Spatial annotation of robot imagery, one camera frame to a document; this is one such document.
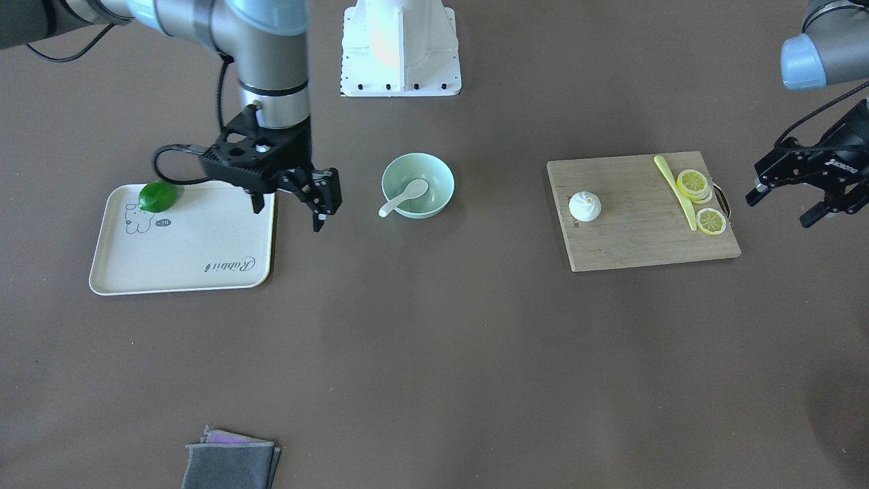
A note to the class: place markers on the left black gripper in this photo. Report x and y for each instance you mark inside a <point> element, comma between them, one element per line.
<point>823,166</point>

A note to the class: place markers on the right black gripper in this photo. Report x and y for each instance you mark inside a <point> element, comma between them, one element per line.
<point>299,148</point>

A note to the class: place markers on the white ceramic spoon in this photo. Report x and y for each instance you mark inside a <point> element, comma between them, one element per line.
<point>414,189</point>

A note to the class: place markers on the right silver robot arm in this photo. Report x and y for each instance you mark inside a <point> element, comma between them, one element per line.
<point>266,40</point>

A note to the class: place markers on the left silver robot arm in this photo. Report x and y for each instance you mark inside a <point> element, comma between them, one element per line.
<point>832,48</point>

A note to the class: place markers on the mint green bowl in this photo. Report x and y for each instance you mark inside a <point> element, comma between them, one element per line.
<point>419,166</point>

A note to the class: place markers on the lemon slice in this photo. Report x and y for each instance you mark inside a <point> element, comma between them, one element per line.
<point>710,221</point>

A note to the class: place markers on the cream rabbit tray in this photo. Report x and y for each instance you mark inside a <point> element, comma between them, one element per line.
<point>209,240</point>

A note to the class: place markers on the stacked lemon slices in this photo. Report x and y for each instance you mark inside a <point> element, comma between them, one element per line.
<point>694,185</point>

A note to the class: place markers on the green lime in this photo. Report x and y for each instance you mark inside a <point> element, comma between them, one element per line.
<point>157,196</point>

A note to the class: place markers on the yellow plastic knife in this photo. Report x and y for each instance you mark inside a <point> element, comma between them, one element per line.
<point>685,203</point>

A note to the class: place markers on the bamboo cutting board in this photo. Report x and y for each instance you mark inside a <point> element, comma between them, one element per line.
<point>641,223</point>

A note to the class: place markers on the grey folded cloth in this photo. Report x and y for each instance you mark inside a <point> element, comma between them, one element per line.
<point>229,460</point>

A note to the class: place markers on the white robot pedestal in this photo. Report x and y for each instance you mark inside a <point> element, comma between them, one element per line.
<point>400,49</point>

